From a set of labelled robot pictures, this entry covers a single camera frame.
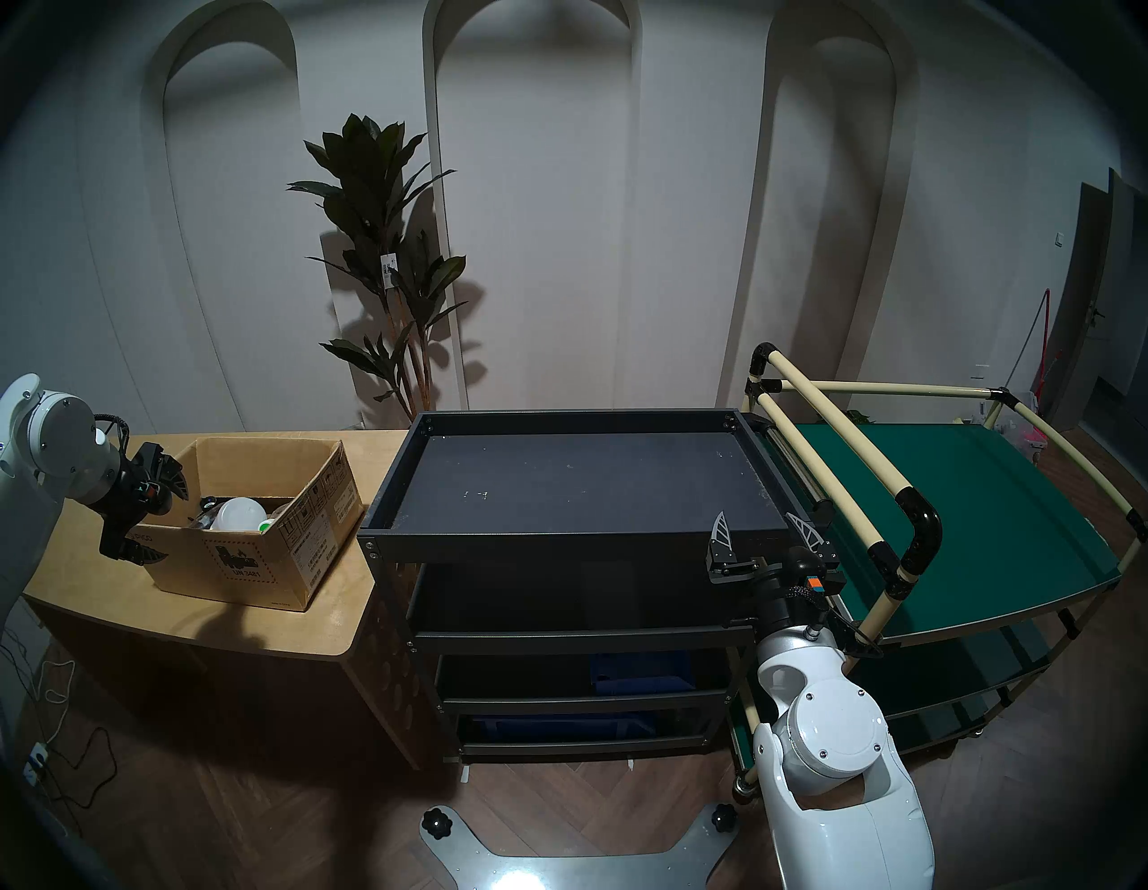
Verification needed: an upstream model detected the tall dark green plant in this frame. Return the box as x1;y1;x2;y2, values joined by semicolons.
289;114;471;423

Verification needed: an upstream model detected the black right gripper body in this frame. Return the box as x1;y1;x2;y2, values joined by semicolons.
707;553;846;589

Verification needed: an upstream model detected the black floor cable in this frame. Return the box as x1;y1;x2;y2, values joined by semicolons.
0;628;119;810

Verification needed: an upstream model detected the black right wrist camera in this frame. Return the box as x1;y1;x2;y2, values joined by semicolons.
787;549;831;598

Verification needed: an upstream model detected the brown cardboard storage box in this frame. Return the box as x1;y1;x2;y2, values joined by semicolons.
126;437;364;613

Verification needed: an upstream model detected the red stick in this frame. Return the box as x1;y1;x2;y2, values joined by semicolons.
1031;289;1061;405

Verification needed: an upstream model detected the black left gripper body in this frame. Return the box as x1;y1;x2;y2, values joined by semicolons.
90;483;159;559

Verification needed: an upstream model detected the dark grey door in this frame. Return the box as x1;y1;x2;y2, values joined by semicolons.
1049;169;1148;424

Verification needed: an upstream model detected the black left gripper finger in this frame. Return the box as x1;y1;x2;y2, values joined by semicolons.
148;446;190;501
100;536;170;567

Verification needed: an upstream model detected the grey metal robot base plate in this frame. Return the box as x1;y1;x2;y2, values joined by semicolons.
420;803;742;890

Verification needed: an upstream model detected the green cart with cream pipes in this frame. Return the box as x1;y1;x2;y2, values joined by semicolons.
731;343;1148;801

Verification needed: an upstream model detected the black metal shelf cart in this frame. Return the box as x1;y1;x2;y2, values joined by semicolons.
357;408;839;769

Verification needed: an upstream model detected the light wooden table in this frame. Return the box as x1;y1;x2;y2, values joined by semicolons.
24;429;413;772

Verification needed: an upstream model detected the blue plastic bin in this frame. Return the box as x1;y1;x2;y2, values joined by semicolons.
590;652;697;697

